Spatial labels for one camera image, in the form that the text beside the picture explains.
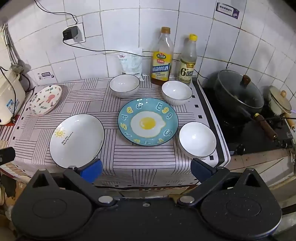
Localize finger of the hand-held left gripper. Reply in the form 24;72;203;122
0;147;16;165

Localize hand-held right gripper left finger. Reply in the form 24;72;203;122
28;159;117;208

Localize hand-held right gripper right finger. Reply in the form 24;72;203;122
177;158;266;208

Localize white ribbed bowl dark rim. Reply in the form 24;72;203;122
161;81;193;106

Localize white deep plate sun print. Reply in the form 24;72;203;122
49;114;105;168

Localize black stove top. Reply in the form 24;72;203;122
201;79;296;156

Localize light wooden ledge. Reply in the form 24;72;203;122
228;148;292;172

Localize white rice cooker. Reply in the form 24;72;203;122
0;66;26;126

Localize blue fried egg print plate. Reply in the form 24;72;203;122
118;98;179;146

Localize black wok with glass lid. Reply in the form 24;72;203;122
213;70;279;142

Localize clear vinegar bottle yellow cap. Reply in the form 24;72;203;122
177;34;198;86

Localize small cream pot with lid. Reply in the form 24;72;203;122
268;86;296;131

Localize white salt bag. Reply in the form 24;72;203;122
117;48;145;81

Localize cooking wine bottle yellow label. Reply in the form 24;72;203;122
150;27;174;87

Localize black power adapter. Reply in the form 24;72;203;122
62;26;79;42

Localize small white wall sticker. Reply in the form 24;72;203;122
37;71;56;80

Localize grey wall pipes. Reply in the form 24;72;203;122
1;24;26;70

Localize black adapter cable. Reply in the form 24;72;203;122
62;37;210;80

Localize white wall socket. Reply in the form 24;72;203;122
67;22;86;43

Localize black power cable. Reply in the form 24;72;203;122
33;0;78;26

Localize wall sticker purple edge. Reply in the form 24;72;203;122
216;2;241;21

